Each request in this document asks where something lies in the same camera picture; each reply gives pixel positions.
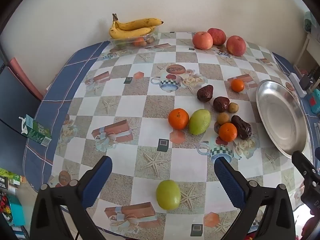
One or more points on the green jujube fruit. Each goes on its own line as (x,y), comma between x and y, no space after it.
(199,121)
(168,194)

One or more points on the round metal bowl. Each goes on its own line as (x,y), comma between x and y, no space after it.
(282,120)

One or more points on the white cabinet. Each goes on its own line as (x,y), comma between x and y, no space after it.
(306,52)

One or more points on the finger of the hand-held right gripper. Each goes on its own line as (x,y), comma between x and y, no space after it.
(303,163)

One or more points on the large orange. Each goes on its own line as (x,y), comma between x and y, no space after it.
(178,118)

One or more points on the yellow banana bunch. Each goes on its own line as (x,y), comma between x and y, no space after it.
(130,28)

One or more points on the clear plastic container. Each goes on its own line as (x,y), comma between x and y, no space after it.
(140,42)

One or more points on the black charger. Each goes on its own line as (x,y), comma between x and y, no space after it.
(306,80)

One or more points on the person's right hand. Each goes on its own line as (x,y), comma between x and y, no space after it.
(310,226)

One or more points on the medium orange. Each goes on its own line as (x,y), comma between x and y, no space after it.
(227,132)

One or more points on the white power strip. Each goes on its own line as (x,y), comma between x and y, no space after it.
(296,83)

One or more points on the long dark red date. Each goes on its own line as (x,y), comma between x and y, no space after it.
(241,127)

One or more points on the pink board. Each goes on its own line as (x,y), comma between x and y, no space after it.
(25,78)

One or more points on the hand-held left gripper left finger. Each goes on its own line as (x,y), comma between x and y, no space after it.
(96,187)

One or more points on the blue cardboard box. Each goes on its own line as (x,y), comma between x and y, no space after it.
(16,211)

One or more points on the deep red apple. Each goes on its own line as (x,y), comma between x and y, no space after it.
(217,36)

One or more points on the green drink carton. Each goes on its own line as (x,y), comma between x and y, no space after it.
(37,131)

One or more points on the pale red apple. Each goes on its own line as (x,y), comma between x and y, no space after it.
(202,40)

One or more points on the brown longan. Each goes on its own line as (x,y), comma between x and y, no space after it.
(233,107)
(223,118)

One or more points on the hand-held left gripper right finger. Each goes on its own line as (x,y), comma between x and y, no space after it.
(231,185)

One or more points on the teal plastic box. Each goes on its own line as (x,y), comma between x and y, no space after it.
(315,102)

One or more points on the small orange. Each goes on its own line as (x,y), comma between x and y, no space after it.
(237,85)

